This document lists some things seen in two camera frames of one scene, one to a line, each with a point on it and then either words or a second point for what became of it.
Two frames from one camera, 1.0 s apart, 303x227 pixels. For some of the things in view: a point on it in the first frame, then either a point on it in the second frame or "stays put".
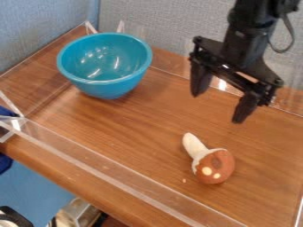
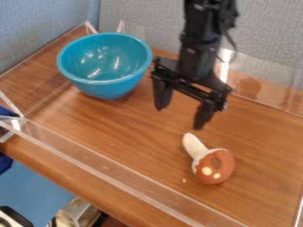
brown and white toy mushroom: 214,164 stays put
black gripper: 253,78 -> 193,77
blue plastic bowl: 106,63 stays put
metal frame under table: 78,214 stays put
